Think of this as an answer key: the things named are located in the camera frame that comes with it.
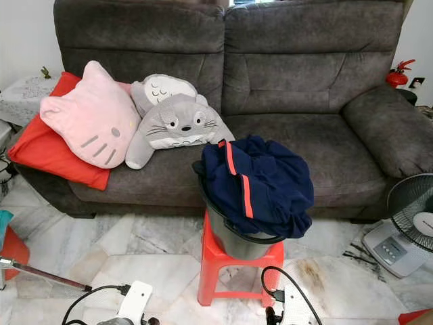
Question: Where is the grey standing fan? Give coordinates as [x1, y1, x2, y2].
[362, 173, 433, 278]

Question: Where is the red fire extinguisher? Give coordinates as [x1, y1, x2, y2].
[384, 59, 415, 89]

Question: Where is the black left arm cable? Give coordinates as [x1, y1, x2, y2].
[61, 284, 133, 325]

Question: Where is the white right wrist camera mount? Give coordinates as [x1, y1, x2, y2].
[281, 284, 312, 325]

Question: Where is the steel pot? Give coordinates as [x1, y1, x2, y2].
[200, 166, 288, 261]

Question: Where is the red cushion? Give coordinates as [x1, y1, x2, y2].
[7, 71, 133, 192]

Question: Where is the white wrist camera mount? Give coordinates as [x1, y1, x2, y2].
[118, 281, 154, 325]
[281, 284, 312, 325]

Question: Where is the grey totoro plush pillow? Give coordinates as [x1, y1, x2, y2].
[125, 93, 234, 170]

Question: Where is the grey sleeping totoro plush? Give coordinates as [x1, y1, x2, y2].
[131, 73, 200, 119]

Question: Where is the red plastic stool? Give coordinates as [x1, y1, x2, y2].
[198, 210, 285, 309]

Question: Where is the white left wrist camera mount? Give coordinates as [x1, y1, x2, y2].
[118, 281, 154, 325]

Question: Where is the dark grey sofa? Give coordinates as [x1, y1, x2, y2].
[14, 0, 433, 221]

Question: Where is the pink cat face pillow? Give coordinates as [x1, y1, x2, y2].
[39, 61, 141, 170]

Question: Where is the side table with lace cloth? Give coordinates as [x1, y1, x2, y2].
[0, 73, 65, 126]

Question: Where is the red bin with teal bag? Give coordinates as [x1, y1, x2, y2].
[0, 209, 31, 272]

